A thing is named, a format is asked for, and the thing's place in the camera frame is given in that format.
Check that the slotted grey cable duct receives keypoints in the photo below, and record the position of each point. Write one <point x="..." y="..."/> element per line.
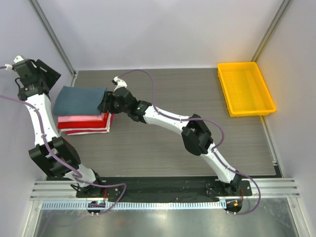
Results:
<point x="98" y="205"/>

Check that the yellow plastic tray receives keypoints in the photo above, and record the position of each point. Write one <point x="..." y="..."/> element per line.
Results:
<point x="245" y="91"/>

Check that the blue-grey t-shirt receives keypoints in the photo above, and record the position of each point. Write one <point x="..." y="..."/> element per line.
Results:
<point x="74" y="101"/>

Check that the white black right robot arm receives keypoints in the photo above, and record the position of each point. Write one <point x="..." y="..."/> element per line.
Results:
<point x="196" y="136"/>

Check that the red folded t-shirt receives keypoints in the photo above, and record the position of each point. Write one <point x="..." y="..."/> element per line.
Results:
<point x="86" y="124"/>

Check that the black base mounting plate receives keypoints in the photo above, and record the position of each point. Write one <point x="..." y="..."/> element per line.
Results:
<point x="207" y="186"/>

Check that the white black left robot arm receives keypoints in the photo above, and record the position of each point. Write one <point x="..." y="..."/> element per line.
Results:
<point x="56" y="157"/>

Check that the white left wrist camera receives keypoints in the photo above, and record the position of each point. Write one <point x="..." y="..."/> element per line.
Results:
<point x="16" y="60"/>

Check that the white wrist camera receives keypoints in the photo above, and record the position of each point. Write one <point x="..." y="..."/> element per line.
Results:
<point x="16" y="60"/>
<point x="119" y="83"/>

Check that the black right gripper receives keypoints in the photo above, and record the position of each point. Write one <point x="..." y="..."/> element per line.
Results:
<point x="106" y="101"/>

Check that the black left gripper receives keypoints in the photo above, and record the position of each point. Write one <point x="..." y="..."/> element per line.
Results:
<point x="52" y="76"/>

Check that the aluminium corner post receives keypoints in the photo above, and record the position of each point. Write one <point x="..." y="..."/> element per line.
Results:
<point x="51" y="34"/>
<point x="277" y="18"/>

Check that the aluminium frame rail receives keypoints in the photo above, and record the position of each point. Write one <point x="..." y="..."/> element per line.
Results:
<point x="261" y="187"/>

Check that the right aluminium corner post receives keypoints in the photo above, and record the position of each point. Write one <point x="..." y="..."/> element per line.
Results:
<point x="277" y="18"/>

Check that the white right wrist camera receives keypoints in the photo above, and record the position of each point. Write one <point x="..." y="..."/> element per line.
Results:
<point x="119" y="83"/>

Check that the left aluminium corner post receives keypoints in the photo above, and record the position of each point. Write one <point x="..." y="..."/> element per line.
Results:
<point x="51" y="34"/>

